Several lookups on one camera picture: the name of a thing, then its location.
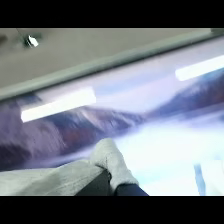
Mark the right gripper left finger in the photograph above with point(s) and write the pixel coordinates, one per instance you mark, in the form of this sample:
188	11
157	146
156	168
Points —
96	186

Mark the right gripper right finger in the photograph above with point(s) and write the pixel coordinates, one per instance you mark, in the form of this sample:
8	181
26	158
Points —
130	190

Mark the light grey garment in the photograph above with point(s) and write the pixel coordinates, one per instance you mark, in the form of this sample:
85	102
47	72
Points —
110	160

